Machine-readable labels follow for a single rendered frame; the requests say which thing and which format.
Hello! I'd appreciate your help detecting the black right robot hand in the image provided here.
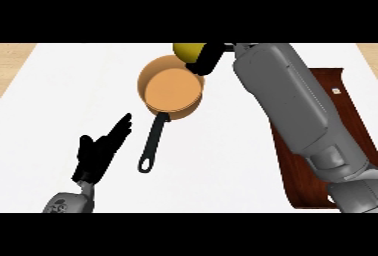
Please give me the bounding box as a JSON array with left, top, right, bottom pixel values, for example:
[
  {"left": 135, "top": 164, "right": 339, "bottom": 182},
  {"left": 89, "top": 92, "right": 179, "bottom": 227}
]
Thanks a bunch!
[{"left": 184, "top": 42, "right": 236, "bottom": 76}]

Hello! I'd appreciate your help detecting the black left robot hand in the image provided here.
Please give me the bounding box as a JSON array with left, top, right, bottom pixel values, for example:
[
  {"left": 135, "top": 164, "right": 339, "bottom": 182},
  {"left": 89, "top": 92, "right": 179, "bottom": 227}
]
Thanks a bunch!
[{"left": 70, "top": 112, "right": 134, "bottom": 185}]

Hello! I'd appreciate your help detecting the yellow lemon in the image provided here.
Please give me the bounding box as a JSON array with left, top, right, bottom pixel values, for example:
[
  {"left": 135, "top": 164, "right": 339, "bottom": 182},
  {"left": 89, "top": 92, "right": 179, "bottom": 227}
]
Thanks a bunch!
[{"left": 171, "top": 42, "right": 206, "bottom": 64}]

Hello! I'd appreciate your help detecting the dark brown wooden tray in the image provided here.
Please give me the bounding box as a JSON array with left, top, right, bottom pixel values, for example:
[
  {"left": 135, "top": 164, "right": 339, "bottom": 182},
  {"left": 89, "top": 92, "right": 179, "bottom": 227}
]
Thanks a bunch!
[{"left": 268, "top": 67, "right": 378, "bottom": 210}]

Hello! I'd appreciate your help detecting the copper pot with black handle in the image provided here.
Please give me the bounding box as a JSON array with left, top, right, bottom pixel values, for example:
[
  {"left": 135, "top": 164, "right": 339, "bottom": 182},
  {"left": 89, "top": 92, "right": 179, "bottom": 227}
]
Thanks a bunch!
[{"left": 135, "top": 54, "right": 205, "bottom": 174}]

